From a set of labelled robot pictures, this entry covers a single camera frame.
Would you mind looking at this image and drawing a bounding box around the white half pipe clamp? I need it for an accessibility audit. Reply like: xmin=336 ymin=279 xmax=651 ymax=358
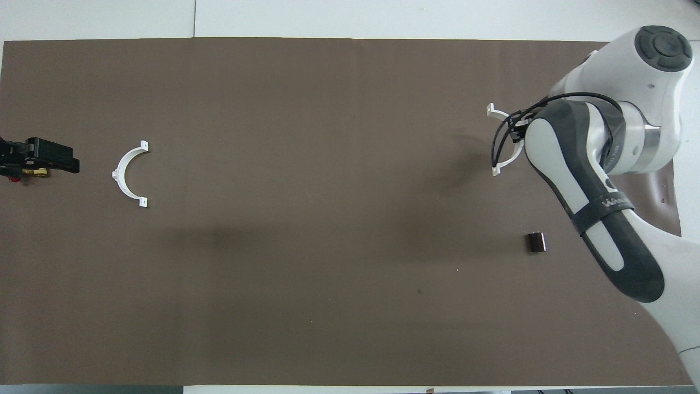
xmin=486 ymin=103 xmax=527 ymax=177
xmin=112 ymin=141 xmax=150 ymax=209

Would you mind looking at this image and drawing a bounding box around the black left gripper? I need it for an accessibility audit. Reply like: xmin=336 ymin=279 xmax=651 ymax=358
xmin=0 ymin=137 xmax=80 ymax=178

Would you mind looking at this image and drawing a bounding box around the brown table mat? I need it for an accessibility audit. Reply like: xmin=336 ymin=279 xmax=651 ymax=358
xmin=0 ymin=37 xmax=692 ymax=387

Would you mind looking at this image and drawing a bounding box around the brass valve red handle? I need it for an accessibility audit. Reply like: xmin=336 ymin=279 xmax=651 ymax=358
xmin=5 ymin=167 xmax=50 ymax=184

